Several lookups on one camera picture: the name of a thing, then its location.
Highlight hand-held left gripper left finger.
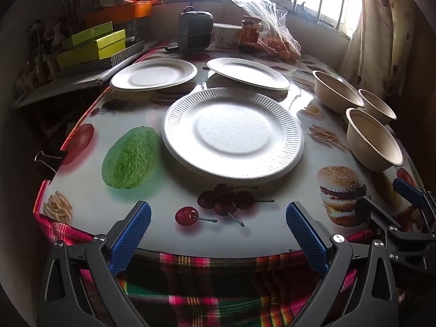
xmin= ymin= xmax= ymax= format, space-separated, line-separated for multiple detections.
xmin=37 ymin=200 xmax=152 ymax=327

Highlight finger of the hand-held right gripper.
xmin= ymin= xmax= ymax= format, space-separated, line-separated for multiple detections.
xmin=355 ymin=197 xmax=436 ymax=270
xmin=392 ymin=177 xmax=436 ymax=219

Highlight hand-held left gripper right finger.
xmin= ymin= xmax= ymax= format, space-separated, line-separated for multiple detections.
xmin=285 ymin=202 xmax=399 ymax=327

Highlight beige paper bowl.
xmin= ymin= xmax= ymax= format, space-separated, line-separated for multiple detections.
xmin=346 ymin=108 xmax=404 ymax=172
xmin=358 ymin=89 xmax=398 ymax=125
xmin=313 ymin=70 xmax=365 ymax=114

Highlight white paper plate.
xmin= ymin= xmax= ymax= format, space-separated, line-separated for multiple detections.
xmin=162 ymin=87 xmax=305 ymax=182
xmin=110 ymin=58 xmax=198 ymax=92
xmin=207 ymin=57 xmax=291 ymax=91

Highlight food print glossy tablecloth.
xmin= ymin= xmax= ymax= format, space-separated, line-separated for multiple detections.
xmin=34 ymin=41 xmax=426 ymax=256

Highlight black binder clip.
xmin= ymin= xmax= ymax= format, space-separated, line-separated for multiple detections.
xmin=34 ymin=149 xmax=69 ymax=175

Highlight cream curtain with cherry print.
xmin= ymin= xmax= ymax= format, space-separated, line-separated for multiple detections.
xmin=341 ymin=0 xmax=433 ymax=106

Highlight grey striped box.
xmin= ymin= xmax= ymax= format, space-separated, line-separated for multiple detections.
xmin=56 ymin=40 xmax=145 ymax=79

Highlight clear plastic bag of oranges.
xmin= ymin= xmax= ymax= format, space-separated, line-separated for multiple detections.
xmin=229 ymin=0 xmax=302 ymax=62

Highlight large green box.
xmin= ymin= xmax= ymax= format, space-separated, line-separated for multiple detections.
xmin=55 ymin=29 xmax=126 ymax=69

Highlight clear glass cup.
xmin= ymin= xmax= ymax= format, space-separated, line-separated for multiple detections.
xmin=124 ymin=20 xmax=138 ymax=43

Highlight slim green box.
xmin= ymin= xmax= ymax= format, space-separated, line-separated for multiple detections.
xmin=71 ymin=21 xmax=114 ymax=48

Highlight glass jar with red label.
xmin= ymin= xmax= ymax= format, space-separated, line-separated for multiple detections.
xmin=238 ymin=15 xmax=264 ymax=54

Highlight small grey heater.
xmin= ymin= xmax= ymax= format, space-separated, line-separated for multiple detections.
xmin=178 ymin=6 xmax=214 ymax=53

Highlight white plastic tub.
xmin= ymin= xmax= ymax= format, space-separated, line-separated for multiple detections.
xmin=212 ymin=23 xmax=243 ymax=48

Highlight orange plastic tray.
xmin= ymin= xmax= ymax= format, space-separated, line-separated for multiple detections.
xmin=83 ymin=1 xmax=153 ymax=24

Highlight dried branches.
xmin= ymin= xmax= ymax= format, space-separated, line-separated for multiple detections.
xmin=44 ymin=0 xmax=89 ymax=28

